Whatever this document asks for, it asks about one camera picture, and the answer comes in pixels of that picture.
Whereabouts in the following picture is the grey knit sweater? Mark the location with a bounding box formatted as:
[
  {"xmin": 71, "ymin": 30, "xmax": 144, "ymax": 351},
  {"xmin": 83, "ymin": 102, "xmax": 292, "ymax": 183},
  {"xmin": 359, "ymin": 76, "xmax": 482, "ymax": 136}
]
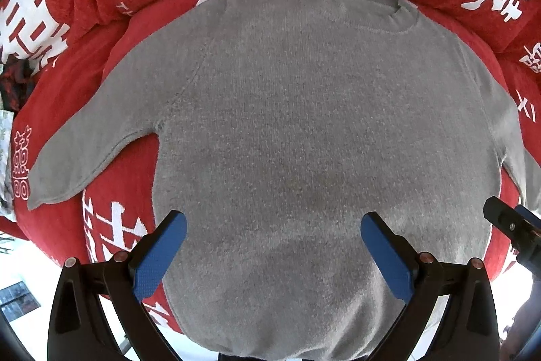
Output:
[{"xmin": 26, "ymin": 0, "xmax": 541, "ymax": 359}]

